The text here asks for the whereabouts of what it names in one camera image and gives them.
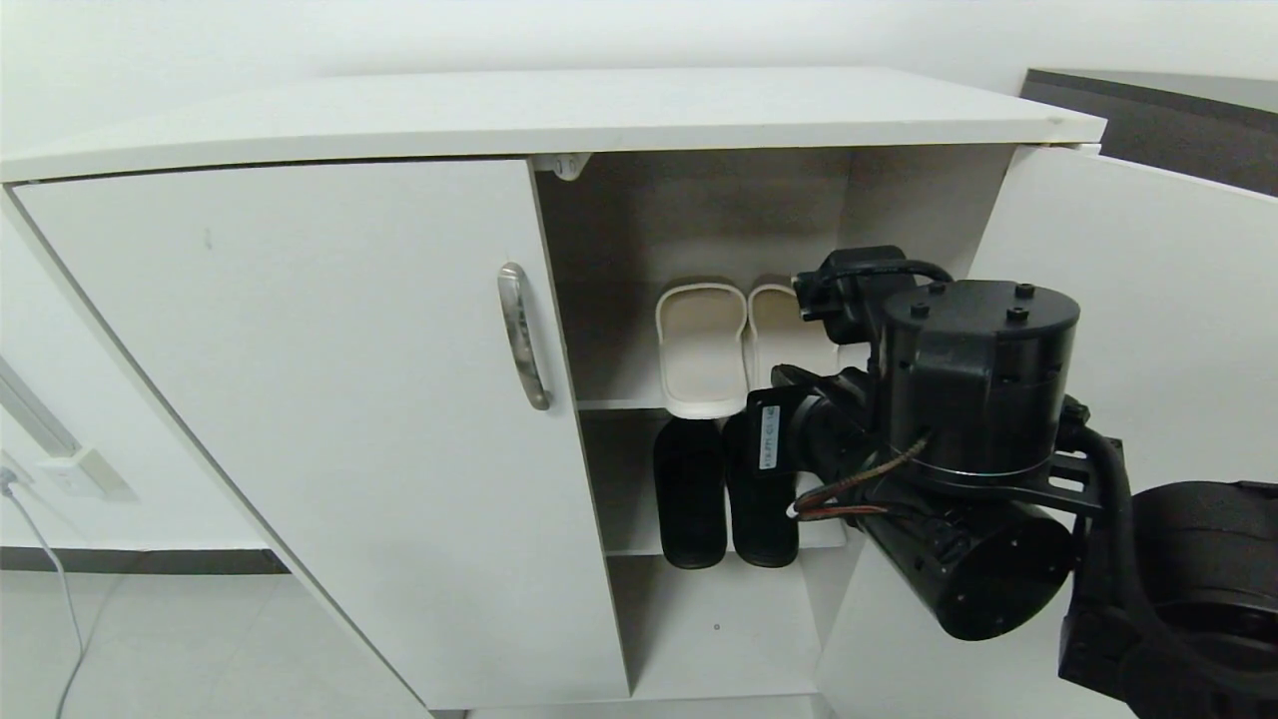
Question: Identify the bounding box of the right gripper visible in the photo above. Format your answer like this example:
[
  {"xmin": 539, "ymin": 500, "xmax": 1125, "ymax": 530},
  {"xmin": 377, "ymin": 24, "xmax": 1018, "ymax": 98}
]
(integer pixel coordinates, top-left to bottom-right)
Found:
[{"xmin": 745, "ymin": 363, "xmax": 888, "ymax": 482}]

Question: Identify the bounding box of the white slipper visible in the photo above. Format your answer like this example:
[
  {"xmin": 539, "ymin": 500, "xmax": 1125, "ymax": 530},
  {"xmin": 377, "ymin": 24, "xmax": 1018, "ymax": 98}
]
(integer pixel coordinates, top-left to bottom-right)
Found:
[
  {"xmin": 746, "ymin": 279, "xmax": 872, "ymax": 396},
  {"xmin": 655, "ymin": 283, "xmax": 750, "ymax": 420}
]

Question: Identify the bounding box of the black slipper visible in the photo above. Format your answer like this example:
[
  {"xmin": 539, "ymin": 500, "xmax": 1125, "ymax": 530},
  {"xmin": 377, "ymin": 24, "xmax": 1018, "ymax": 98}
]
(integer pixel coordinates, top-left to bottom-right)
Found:
[
  {"xmin": 723, "ymin": 410, "xmax": 801, "ymax": 569},
  {"xmin": 653, "ymin": 418, "xmax": 729, "ymax": 571}
]

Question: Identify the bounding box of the plain white cabinet door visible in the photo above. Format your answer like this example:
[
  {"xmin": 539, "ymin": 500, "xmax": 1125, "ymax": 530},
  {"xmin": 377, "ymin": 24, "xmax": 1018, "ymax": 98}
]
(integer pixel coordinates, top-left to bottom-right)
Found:
[{"xmin": 816, "ymin": 145, "xmax": 1278, "ymax": 719}]

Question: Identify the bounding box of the white cabinet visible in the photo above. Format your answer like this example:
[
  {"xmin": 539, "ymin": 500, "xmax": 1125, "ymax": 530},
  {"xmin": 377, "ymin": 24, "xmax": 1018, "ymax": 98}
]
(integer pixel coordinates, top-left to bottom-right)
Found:
[{"xmin": 0, "ymin": 67, "xmax": 1107, "ymax": 719}]

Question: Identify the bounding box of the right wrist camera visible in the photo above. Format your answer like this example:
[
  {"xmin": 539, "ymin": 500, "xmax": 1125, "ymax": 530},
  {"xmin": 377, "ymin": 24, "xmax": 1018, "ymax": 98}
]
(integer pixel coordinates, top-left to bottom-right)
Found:
[{"xmin": 793, "ymin": 246, "xmax": 956, "ymax": 347}]

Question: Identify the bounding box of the white cabinet door with handle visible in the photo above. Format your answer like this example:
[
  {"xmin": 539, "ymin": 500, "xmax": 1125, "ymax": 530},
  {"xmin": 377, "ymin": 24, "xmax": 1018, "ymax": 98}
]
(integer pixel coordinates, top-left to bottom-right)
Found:
[{"xmin": 10, "ymin": 158, "xmax": 632, "ymax": 711}]

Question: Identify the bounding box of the white wall socket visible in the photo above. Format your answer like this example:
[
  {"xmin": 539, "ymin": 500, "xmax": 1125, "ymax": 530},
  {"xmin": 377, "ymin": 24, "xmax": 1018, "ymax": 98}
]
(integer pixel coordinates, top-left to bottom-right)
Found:
[{"xmin": 36, "ymin": 447, "xmax": 138, "ymax": 503}]

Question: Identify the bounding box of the white cable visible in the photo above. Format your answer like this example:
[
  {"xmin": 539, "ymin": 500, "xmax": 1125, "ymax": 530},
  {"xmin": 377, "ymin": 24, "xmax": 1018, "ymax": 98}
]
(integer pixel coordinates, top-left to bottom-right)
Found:
[{"xmin": 0, "ymin": 467, "xmax": 89, "ymax": 719}]

